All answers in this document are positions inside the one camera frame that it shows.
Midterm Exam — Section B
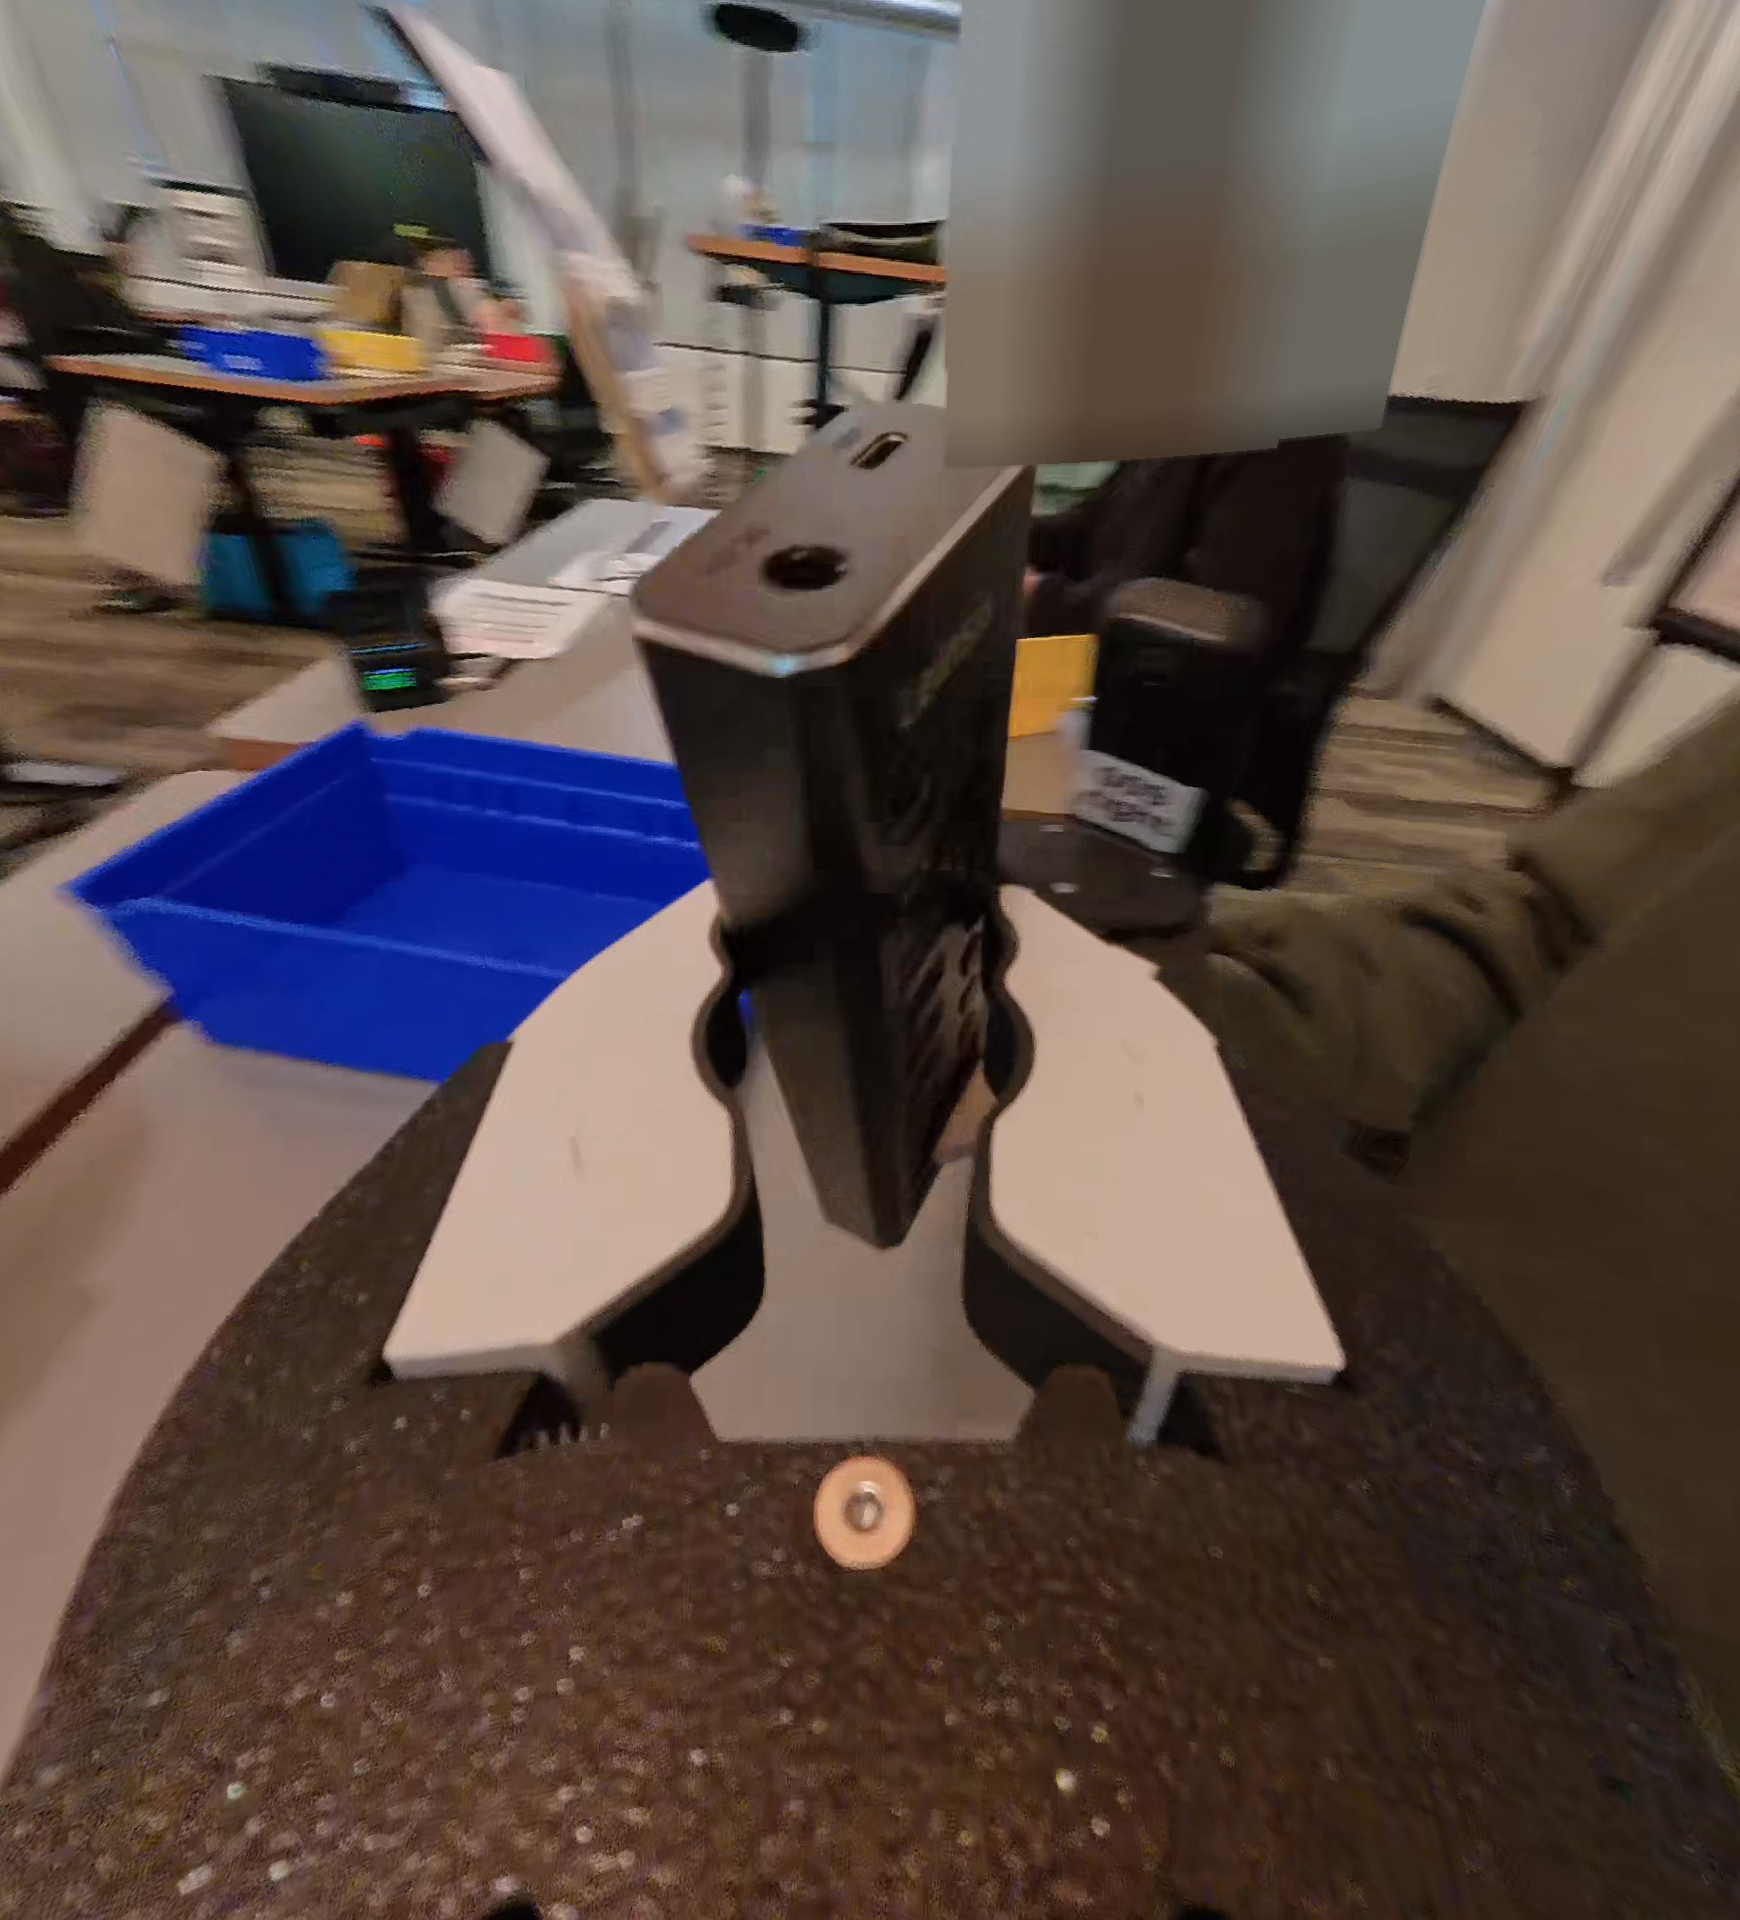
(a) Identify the person's right forearm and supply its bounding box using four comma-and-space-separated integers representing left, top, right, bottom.
1191, 833, 1608, 1149

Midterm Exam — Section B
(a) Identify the wooden document stand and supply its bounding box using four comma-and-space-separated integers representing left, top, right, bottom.
390, 5, 715, 504

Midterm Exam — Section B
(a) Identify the blue plastic bin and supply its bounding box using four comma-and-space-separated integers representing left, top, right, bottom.
65, 720, 754, 1085

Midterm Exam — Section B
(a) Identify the black USB hub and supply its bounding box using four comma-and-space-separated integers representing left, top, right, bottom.
633, 400, 1036, 1250

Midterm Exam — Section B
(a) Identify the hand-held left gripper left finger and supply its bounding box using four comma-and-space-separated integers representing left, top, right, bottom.
380, 880, 771, 1412

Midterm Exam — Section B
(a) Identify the black digital timer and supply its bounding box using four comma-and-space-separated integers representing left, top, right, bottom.
345, 629, 441, 709

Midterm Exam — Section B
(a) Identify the white paper sheet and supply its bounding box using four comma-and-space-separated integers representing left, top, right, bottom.
434, 575, 619, 657

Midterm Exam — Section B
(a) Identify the wooden office desk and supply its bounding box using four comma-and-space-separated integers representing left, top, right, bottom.
44, 352, 564, 578

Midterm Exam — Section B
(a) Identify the grey neighbouring desk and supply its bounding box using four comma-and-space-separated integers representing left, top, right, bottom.
209, 493, 729, 773

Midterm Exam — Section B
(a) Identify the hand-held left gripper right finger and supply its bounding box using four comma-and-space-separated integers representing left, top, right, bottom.
962, 880, 1349, 1445

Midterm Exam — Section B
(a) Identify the small blue bin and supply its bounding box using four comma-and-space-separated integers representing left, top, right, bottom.
180, 318, 325, 380

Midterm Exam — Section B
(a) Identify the black television screen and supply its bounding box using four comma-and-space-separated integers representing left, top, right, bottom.
222, 69, 493, 288

